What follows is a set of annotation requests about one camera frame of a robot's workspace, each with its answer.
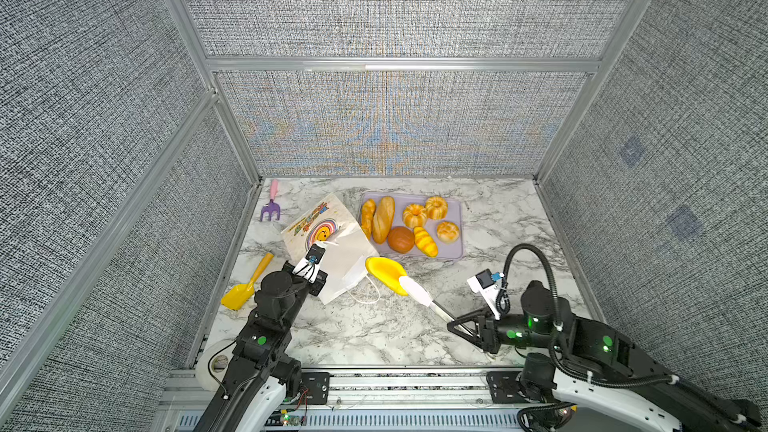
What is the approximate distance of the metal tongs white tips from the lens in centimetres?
63

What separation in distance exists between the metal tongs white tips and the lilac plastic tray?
0.96 feet

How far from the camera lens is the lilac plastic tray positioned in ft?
3.26

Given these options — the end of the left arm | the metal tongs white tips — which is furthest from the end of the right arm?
the end of the left arm
